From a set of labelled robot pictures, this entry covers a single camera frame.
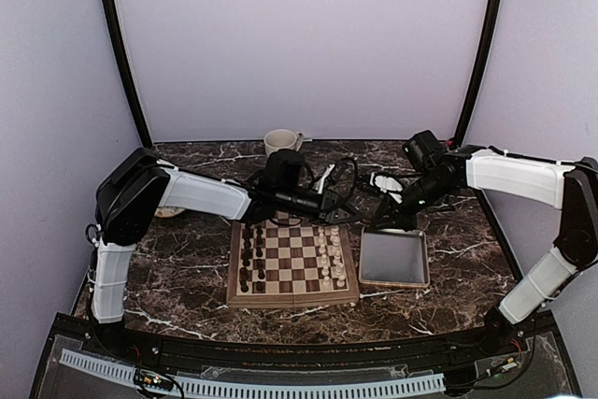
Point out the white chess king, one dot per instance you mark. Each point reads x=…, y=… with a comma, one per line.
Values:
x=335, y=238

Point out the wooden chess board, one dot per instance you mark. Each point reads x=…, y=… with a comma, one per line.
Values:
x=298, y=265

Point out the metal tray with wooden rim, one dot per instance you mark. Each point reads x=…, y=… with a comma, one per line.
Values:
x=394, y=258

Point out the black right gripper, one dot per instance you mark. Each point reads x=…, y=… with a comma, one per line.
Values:
x=397, y=219

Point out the black left corner post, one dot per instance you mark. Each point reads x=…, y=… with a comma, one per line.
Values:
x=126, y=75

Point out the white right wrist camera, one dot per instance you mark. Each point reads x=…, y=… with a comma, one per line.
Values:
x=379, y=183

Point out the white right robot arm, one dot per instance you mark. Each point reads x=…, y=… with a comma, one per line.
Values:
x=545, y=208

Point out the black right corner post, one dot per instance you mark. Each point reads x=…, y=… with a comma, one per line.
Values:
x=478, y=71

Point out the white chess rook near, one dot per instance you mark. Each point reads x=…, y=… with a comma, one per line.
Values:
x=341, y=281

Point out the bird painted ceramic plate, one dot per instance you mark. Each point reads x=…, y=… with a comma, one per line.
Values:
x=168, y=212

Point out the coral painted ceramic mug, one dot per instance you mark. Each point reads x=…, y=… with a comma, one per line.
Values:
x=282, y=139

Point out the white slotted cable duct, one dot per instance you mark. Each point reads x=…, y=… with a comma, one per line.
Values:
x=229, y=383

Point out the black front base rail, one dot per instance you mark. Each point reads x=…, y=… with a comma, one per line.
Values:
x=192, y=354

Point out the black corner post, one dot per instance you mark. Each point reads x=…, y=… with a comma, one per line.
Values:
x=126, y=75
x=478, y=71

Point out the dark chess piece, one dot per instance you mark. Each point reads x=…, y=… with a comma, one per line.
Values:
x=248, y=243
x=246, y=257
x=243, y=275
x=247, y=232

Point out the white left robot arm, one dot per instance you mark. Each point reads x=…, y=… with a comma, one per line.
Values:
x=128, y=198

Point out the white chess queen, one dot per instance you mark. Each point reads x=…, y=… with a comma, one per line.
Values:
x=337, y=254

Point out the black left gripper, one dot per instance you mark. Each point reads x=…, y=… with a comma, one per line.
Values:
x=329, y=207

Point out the dark chess piece corner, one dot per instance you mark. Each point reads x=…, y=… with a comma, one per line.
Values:
x=244, y=284

